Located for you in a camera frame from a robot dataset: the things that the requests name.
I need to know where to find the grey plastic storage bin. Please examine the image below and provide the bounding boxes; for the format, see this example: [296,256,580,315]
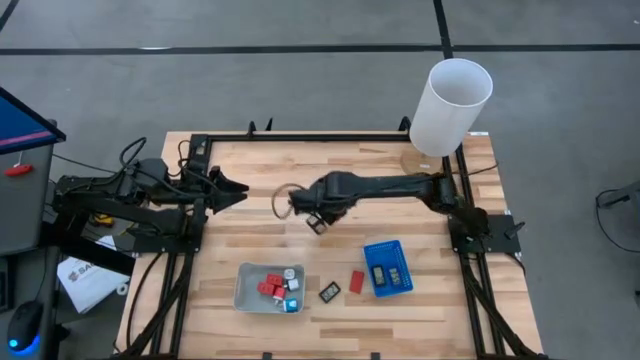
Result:
[233,261,307,316]

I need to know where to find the black computer mouse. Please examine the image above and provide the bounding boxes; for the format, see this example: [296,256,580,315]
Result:
[7,299,44,354]

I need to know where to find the blue perforated plastic basket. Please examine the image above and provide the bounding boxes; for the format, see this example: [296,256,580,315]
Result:
[362,239,415,299]

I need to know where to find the left arm black cables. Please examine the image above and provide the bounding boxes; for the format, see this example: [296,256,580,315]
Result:
[117,135,151,171]

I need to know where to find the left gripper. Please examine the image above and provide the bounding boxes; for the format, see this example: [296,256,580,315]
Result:
[184,165,250,217]

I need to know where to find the lamp power cord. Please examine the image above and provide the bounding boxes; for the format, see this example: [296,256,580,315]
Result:
[442,160,500,178]

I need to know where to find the tan rubber band loop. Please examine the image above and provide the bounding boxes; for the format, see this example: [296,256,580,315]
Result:
[271,182,304,220]

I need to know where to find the red emergency stop button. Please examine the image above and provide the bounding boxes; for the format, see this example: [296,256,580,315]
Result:
[3,163,35,178]

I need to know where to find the white lamp shade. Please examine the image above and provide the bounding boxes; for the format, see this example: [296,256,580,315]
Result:
[399,57,494,176]

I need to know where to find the white printed paper sheet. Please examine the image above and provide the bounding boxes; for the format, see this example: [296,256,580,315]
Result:
[56,234,131,315]

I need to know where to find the blue screen monitor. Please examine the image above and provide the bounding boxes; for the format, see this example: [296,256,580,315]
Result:
[0,85,67,156]

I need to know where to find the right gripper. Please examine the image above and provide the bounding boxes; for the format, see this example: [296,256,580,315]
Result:
[288,170,351,229]

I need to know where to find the black aluminium table frame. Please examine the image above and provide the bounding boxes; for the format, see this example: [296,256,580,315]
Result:
[114,117,551,360]

